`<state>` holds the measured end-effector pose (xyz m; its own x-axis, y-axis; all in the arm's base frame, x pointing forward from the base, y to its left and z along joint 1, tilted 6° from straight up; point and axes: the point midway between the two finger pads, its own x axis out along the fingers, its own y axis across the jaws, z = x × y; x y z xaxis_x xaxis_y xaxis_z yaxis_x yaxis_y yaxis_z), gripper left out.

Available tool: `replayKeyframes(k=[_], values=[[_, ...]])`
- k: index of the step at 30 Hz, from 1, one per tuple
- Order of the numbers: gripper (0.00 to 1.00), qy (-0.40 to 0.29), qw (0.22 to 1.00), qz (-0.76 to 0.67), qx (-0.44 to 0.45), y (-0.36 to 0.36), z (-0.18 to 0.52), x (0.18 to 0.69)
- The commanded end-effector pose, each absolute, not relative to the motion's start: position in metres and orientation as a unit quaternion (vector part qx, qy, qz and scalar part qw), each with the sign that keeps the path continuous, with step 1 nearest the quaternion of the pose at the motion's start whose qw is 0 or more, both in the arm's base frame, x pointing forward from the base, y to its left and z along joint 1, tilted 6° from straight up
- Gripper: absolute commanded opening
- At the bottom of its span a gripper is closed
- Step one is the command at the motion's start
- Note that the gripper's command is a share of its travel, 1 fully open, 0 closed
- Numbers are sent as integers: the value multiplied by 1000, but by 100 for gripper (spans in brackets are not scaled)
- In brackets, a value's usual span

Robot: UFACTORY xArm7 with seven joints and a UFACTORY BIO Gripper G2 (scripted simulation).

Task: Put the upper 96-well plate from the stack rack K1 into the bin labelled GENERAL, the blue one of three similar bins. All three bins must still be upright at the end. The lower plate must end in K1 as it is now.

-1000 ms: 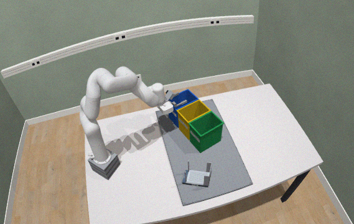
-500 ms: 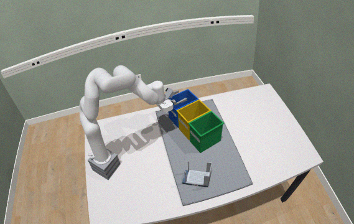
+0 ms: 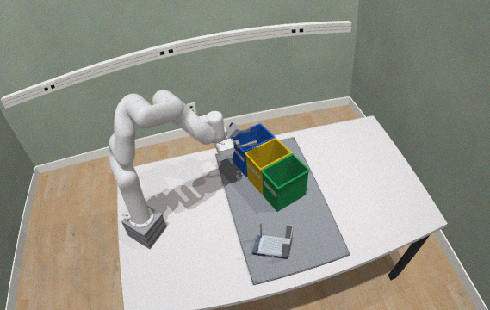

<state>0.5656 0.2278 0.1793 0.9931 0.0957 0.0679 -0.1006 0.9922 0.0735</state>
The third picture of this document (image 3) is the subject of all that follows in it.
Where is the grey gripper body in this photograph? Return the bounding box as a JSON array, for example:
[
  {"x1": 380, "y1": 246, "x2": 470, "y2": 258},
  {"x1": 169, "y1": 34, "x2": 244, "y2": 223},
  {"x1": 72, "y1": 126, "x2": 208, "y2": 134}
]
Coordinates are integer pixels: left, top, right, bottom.
[{"x1": 213, "y1": 138, "x2": 235, "y2": 157}]

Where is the green returns bin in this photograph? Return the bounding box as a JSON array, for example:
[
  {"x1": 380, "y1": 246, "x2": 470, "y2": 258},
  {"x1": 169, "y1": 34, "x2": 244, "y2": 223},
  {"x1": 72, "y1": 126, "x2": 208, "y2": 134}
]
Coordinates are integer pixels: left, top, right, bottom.
[{"x1": 261, "y1": 153, "x2": 310, "y2": 212}]

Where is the blue bin with label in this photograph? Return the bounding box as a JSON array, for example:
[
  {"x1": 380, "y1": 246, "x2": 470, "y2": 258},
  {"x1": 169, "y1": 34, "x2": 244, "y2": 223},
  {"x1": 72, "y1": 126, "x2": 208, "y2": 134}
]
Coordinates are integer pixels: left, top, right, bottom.
[{"x1": 233, "y1": 123, "x2": 275, "y2": 177}]

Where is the yellow recycle bin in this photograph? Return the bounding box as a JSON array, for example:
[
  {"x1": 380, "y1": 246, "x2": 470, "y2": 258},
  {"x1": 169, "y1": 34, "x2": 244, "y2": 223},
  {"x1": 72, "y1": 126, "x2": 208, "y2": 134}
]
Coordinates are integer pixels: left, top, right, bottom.
[{"x1": 245, "y1": 138, "x2": 292, "y2": 194}]

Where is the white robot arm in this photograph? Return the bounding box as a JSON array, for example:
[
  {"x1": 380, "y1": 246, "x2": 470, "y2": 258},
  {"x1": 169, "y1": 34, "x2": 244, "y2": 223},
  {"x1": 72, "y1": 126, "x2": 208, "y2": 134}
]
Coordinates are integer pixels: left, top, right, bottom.
[{"x1": 109, "y1": 90, "x2": 240, "y2": 228}]

